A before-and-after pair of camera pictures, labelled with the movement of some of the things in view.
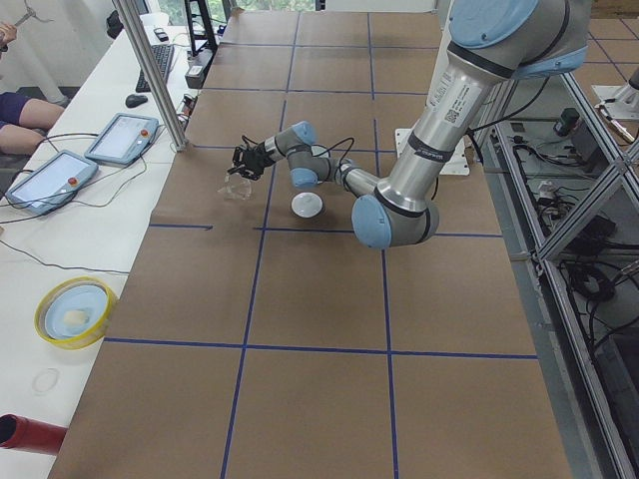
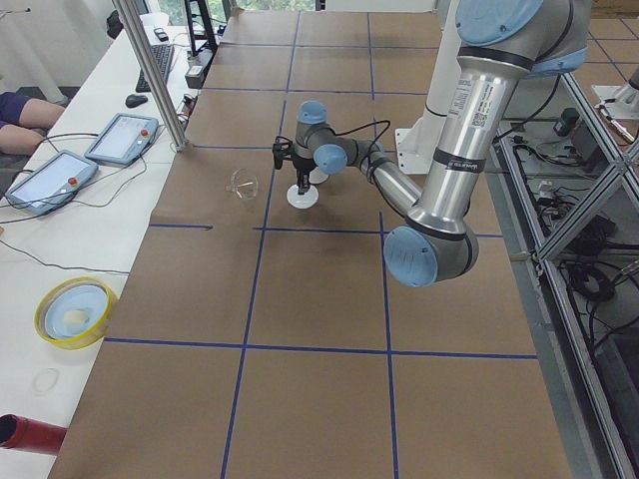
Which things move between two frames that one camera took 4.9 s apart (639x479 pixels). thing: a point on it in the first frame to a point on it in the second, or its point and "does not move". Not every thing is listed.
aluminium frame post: x=155 y=74 does not move
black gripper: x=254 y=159 to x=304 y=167
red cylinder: x=28 y=434 does not move
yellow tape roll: x=75 y=312 does not move
